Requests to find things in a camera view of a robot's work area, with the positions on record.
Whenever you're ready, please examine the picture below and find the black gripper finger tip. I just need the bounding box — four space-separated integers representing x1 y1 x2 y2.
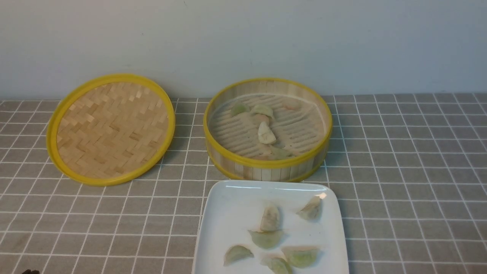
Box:
22 269 40 274

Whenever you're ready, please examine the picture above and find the white dumpling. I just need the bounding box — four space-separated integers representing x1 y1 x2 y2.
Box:
258 121 277 145

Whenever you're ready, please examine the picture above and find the green dumpling plate bottom left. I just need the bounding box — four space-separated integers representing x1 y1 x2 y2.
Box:
224 245 254 266

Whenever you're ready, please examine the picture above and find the green dumpling plate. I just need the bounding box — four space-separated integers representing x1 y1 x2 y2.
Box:
248 229 285 250
261 257 293 274
224 245 254 266
281 247 320 269

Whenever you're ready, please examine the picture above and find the white square plate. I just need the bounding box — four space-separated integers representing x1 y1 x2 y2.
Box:
193 180 350 274

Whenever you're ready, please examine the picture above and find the green dumpling plate middle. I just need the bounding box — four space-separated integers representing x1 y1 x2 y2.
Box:
248 229 285 250

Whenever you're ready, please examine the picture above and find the pale dumpling plate centre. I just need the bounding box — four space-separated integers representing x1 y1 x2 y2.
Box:
260 204 281 232

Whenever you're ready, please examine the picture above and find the pale dumpling plate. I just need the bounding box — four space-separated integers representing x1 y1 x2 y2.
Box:
260 204 281 232
297 196 322 221

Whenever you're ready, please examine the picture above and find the green dumpling plate bottom centre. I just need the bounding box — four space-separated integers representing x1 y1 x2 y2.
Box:
261 257 293 274

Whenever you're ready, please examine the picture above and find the green dumpling plate bottom right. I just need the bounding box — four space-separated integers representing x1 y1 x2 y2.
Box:
281 247 320 269

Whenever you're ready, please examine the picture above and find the pale dumpling plate top right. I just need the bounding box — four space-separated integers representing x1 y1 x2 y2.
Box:
297 196 322 221

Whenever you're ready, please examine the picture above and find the yellow-rimmed bamboo steamer lid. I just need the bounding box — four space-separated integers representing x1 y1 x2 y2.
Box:
46 73 176 186

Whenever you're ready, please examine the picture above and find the green dumpling steamer back left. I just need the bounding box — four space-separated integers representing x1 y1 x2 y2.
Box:
230 102 250 117

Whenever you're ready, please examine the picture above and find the green dumpling steamer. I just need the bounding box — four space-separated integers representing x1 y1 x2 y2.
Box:
269 146 294 160
250 104 274 119
230 102 250 117

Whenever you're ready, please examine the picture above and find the pink dumpling steamer centre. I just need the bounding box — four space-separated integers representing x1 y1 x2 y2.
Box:
253 114 270 126

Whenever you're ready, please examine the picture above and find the pink dumpling steamer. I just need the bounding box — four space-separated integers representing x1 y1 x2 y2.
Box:
282 98 301 111
253 114 270 126

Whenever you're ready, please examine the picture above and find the green dumpling steamer front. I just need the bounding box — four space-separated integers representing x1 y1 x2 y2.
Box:
269 146 294 160

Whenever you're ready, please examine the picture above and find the green dumpling steamer back middle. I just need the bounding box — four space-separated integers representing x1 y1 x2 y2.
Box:
250 104 274 119

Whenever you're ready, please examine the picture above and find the yellow-rimmed bamboo steamer basket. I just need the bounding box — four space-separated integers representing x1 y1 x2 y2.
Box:
203 78 333 182

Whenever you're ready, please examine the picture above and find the pink dumpling steamer back right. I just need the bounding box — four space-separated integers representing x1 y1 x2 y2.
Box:
282 98 301 111

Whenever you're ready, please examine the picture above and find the grey checked tablecloth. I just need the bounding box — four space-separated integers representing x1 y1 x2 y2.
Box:
0 93 487 274

